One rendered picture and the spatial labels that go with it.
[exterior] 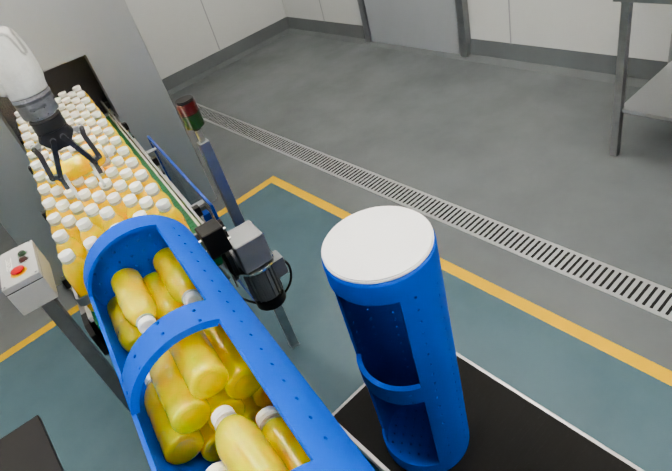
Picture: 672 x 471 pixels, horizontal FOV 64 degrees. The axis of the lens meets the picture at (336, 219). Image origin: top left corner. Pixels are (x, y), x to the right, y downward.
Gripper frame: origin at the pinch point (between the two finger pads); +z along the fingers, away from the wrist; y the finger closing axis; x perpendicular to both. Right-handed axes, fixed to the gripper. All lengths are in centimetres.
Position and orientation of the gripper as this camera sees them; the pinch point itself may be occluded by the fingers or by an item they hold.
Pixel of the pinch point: (85, 182)
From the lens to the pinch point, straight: 156.9
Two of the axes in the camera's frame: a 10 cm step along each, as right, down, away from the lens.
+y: 8.1, -4.9, 3.2
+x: -5.3, -4.0, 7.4
